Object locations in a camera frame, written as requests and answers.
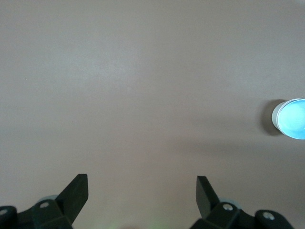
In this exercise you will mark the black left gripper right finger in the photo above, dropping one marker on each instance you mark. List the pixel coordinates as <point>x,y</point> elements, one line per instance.
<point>226,217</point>

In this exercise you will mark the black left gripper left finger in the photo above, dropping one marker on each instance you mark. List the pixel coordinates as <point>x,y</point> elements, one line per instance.
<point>47,214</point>

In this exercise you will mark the white bowl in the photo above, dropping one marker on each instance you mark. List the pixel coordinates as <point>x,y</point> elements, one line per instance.
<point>275,117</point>

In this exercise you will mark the blue bowl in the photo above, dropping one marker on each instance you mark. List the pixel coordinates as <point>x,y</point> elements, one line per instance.
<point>294,119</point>

